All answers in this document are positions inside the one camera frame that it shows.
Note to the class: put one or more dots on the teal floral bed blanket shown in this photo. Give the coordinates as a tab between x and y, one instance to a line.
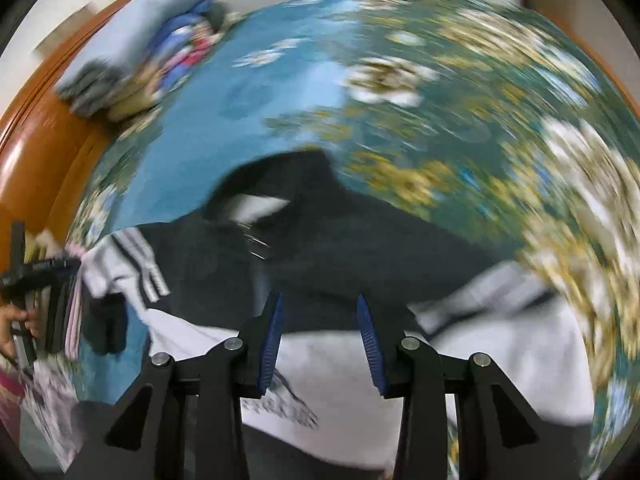
479	117

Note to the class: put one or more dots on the person left hand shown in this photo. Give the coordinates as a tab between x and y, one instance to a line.
11	316

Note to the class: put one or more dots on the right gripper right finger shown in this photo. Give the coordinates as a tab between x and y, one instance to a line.
500	435

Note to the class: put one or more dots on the dark pillow under quilts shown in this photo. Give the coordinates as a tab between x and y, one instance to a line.
216	15

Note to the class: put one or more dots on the wooden headboard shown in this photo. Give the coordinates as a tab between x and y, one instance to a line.
47	152

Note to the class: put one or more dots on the pink folded garment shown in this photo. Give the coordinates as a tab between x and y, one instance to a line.
73	323

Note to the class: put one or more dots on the black and white fleece jacket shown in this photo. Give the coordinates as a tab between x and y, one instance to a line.
286	224

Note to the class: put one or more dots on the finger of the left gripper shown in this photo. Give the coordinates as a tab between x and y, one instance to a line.
55	267

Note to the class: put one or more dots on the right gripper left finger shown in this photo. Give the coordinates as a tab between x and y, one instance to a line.
141	436

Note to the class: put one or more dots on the grey folded quilt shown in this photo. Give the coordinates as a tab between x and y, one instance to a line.
113	54

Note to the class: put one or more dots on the dark grey folded garment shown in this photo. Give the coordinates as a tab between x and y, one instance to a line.
58	293

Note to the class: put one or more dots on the floral folded quilt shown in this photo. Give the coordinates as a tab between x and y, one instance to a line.
181	43

